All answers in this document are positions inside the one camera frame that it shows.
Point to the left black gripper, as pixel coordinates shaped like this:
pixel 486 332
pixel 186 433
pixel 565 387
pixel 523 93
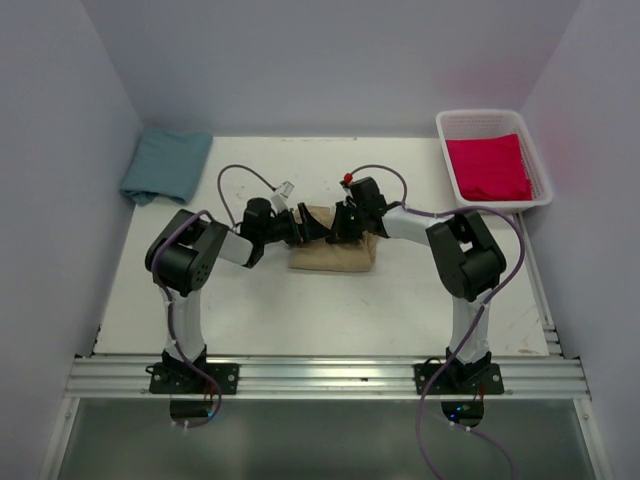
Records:
pixel 312 230

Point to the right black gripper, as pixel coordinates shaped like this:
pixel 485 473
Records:
pixel 340 231

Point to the beige t shirt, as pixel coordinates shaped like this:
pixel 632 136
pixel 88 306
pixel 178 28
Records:
pixel 341 258

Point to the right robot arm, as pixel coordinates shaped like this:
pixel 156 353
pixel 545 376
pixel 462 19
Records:
pixel 468 261

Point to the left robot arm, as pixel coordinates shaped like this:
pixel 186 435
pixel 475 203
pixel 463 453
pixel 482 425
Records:
pixel 182 257

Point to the red folded t shirt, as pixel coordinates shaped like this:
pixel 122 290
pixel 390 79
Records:
pixel 490 169

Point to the white plastic basket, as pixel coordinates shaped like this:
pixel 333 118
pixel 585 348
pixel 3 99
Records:
pixel 492 123

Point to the teal folded t shirt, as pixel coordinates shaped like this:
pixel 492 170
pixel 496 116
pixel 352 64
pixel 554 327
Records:
pixel 166 164

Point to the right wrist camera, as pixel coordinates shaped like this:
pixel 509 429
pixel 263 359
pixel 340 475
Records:
pixel 346 185

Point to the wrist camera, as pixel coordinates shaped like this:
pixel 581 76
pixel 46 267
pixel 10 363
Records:
pixel 346 185
pixel 280 196

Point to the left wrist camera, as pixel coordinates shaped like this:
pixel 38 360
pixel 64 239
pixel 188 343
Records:
pixel 280 196

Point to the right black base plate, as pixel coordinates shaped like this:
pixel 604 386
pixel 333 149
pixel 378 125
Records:
pixel 489 382

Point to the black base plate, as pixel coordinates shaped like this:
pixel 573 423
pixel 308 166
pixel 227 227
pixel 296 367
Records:
pixel 489 382
pixel 180 379

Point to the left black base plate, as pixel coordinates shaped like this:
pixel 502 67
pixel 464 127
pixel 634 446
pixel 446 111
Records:
pixel 180 379

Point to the aluminium rail frame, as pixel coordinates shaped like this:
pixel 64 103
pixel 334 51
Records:
pixel 326 387

